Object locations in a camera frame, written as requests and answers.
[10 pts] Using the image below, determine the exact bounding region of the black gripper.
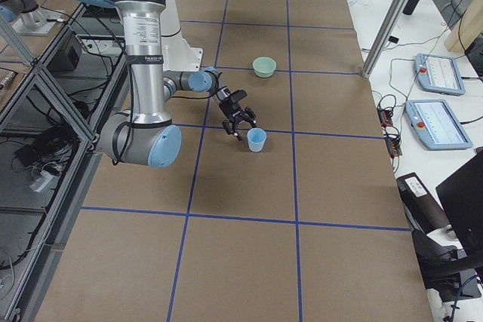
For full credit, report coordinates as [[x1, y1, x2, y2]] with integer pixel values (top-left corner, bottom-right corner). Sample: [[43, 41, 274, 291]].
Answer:
[[219, 101, 257, 140]]

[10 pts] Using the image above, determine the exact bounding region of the light blue plastic cup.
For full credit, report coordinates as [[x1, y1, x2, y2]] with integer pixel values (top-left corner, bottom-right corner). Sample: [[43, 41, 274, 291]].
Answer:
[[247, 127, 267, 152]]

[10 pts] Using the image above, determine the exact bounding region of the light green bowl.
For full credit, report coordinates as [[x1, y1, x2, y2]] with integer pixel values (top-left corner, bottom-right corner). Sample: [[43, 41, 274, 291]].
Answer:
[[252, 57, 277, 78]]

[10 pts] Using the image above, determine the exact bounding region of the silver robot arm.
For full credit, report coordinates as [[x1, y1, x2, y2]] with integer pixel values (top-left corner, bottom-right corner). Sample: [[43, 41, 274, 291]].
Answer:
[[1, 0, 63, 36], [76, 0, 257, 167]]

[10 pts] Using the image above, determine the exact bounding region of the orange black electronics board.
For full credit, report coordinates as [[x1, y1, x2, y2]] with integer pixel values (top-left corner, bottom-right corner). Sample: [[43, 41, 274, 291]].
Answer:
[[377, 109, 393, 127]]

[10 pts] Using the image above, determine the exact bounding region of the near teach pendant tablet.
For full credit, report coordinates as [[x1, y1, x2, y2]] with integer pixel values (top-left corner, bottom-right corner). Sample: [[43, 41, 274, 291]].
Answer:
[[405, 100, 473, 151]]

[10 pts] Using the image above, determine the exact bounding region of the teach pendant tablet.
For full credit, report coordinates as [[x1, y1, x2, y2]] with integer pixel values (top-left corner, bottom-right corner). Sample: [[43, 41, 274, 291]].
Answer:
[[405, 100, 473, 151], [414, 54, 466, 96]]

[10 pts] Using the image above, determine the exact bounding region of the far teach pendant tablet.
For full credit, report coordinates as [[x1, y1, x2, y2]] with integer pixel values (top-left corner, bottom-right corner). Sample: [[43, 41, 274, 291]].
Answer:
[[414, 54, 466, 96]]

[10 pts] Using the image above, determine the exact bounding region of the black label printer box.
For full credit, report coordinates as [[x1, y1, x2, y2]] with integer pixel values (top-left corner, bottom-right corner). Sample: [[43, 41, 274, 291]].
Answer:
[[396, 173, 450, 234]]

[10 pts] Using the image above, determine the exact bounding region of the black computer monitor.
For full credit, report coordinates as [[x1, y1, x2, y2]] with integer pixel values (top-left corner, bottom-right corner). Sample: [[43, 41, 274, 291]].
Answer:
[[436, 152, 482, 254]]

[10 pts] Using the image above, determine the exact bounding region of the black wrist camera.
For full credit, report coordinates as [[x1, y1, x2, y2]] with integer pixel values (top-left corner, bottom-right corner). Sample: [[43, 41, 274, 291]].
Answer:
[[224, 90, 247, 109]]

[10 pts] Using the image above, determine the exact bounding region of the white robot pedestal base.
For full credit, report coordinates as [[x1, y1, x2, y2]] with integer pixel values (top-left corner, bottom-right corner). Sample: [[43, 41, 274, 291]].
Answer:
[[160, 0, 203, 72]]

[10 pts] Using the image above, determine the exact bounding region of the aluminium frame post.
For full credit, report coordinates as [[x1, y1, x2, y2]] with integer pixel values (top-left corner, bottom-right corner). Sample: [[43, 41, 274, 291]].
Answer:
[[361, 0, 408, 78]]

